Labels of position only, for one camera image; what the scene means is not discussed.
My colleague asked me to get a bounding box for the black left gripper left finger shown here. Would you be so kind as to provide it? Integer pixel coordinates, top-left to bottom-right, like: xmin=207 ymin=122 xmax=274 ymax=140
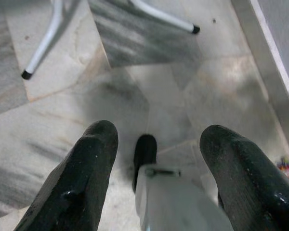
xmin=13 ymin=119 xmax=119 ymax=231

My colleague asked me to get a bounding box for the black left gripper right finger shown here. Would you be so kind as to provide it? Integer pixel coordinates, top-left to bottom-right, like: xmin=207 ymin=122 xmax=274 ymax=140
xmin=199 ymin=124 xmax=289 ymax=231

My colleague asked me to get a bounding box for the white metal furniture leg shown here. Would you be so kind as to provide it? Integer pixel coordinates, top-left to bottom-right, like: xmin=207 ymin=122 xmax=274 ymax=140
xmin=21 ymin=0 xmax=63 ymax=80
xmin=131 ymin=0 xmax=200 ymax=34

